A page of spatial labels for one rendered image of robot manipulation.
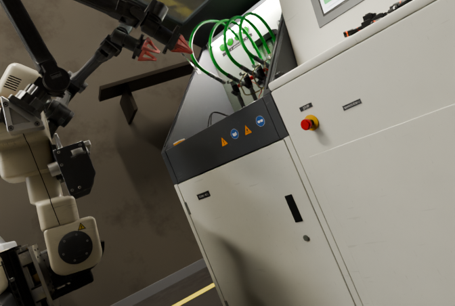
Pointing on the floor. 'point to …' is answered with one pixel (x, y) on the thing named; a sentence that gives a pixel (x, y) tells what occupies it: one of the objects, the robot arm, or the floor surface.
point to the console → (380, 135)
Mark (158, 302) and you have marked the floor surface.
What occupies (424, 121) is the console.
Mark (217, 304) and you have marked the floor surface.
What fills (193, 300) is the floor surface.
